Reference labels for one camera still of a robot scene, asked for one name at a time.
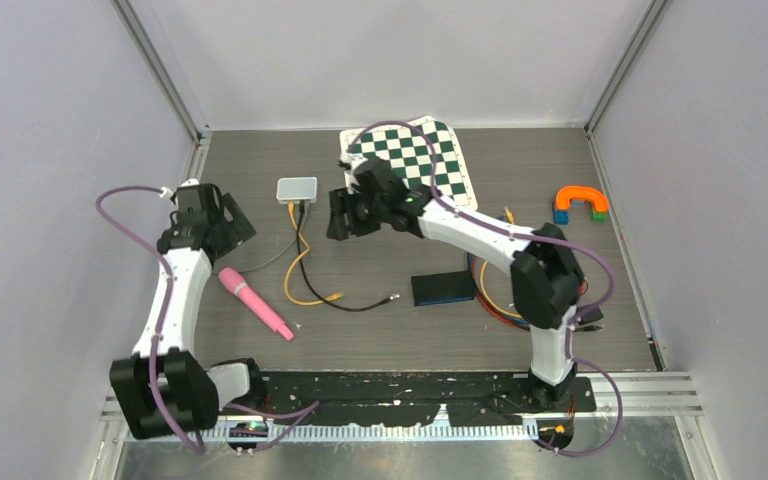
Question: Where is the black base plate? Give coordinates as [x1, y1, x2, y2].
[234, 371, 596, 427]

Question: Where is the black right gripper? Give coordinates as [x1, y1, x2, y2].
[327, 187, 387, 242]

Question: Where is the pink marker pen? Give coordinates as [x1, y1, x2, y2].
[218, 268, 294, 341]

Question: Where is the blue toy block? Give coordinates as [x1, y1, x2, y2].
[552, 203, 569, 225]

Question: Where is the black network switch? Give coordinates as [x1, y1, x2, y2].
[410, 270, 476, 306]

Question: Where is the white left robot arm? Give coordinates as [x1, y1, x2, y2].
[102, 179, 267, 440]

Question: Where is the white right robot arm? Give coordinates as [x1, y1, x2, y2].
[326, 154, 584, 411]

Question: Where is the small white grey hub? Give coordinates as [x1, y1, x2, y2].
[275, 176, 318, 204]

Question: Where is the short yellow cable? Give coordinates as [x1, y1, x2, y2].
[283, 202, 346, 308]

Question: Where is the black power adapter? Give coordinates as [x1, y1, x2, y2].
[579, 308, 604, 325]

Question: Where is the short black cable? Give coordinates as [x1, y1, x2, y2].
[295, 202, 401, 314]

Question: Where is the black ethernet cable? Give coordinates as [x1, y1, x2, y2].
[470, 254, 605, 333]

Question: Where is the green white chessboard mat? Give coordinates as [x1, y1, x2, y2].
[339, 115, 478, 210]

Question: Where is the orange arch toy block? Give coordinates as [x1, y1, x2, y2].
[553, 185, 610, 213]

